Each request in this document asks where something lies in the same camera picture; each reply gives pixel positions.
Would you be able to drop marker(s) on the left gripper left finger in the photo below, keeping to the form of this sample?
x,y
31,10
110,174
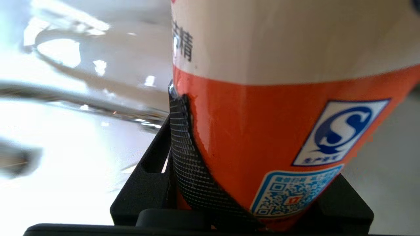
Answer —
x,y
190,183

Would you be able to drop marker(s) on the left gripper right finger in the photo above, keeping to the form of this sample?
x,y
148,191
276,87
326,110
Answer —
x,y
344,209

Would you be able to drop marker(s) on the orange yellow-capped detergent bottle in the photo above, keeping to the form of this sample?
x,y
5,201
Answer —
x,y
262,114

